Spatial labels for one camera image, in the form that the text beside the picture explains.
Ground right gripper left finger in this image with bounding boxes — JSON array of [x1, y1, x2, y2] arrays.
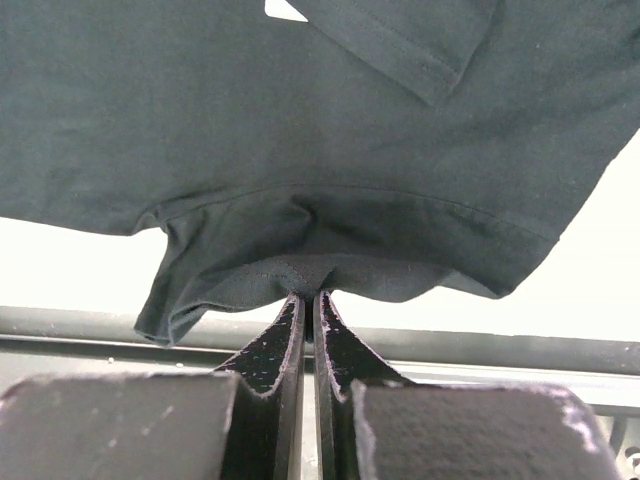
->
[[1, 296, 305, 480]]

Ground aluminium front rail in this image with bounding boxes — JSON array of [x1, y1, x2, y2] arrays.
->
[[0, 334, 640, 480]]

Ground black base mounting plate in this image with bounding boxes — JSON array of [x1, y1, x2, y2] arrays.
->
[[1, 306, 639, 376]]

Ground black t shirt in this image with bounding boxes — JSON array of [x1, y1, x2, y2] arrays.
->
[[1, 1, 639, 346]]

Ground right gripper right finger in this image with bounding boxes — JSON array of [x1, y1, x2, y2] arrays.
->
[[312, 292, 619, 480]]

